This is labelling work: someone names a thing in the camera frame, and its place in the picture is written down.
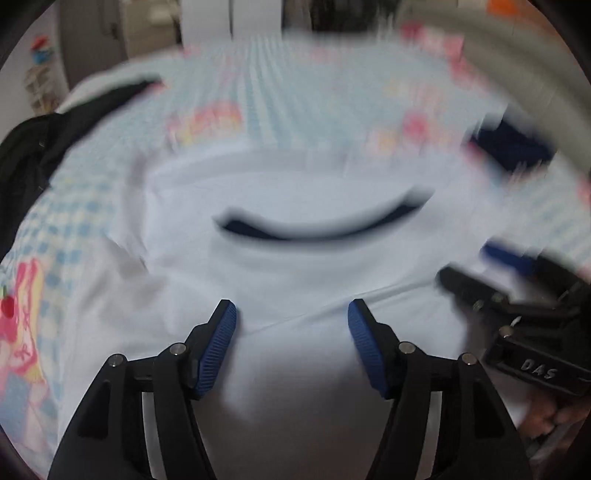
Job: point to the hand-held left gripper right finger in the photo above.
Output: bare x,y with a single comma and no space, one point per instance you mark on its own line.
367,350

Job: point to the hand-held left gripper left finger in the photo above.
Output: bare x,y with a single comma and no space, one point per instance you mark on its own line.
217,350

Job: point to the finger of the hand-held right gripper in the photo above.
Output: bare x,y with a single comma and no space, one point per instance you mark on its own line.
508,258
466,288

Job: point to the white shirt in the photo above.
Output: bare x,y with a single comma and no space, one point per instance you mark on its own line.
295,194

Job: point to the person's right hand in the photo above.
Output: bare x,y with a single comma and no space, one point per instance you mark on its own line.
549,417

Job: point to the navy folded garment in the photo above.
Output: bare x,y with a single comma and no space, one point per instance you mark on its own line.
517,143

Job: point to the grey padded bed headboard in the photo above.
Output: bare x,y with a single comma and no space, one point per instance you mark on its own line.
531,50

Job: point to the orange plush toy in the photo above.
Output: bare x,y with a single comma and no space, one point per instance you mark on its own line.
505,7

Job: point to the blue checked printed blanket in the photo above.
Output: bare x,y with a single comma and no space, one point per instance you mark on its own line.
286,92

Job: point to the black jacket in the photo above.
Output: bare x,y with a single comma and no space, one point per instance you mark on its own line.
41,147

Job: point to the white shelf rack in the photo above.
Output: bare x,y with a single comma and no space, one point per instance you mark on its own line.
44,92

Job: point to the white wardrobe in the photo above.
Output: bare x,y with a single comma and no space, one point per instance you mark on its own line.
231,18

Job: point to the grey door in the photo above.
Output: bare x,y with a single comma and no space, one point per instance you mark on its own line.
87,41

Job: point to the red and blue plush toy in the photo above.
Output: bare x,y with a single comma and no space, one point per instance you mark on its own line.
41,50

